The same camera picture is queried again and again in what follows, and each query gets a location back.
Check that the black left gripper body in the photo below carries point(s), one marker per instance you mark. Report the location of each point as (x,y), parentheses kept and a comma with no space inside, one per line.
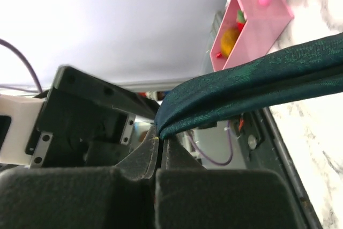
(85,121)

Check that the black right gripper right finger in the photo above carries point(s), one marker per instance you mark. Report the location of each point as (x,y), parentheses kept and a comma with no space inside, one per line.
(173,155)

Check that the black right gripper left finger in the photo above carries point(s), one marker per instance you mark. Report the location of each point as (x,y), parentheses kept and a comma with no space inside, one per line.
(142,162)

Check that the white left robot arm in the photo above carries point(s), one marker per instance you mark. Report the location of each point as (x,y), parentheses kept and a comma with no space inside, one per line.
(18,118)

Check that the pink narrow bin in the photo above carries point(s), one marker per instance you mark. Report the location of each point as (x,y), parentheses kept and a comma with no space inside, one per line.
(265,20)

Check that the yellow toy fruit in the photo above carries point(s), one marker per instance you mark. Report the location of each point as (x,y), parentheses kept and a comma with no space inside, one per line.
(228,41)

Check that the dark green necktie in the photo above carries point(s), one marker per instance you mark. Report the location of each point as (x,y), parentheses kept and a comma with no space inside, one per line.
(309,70)

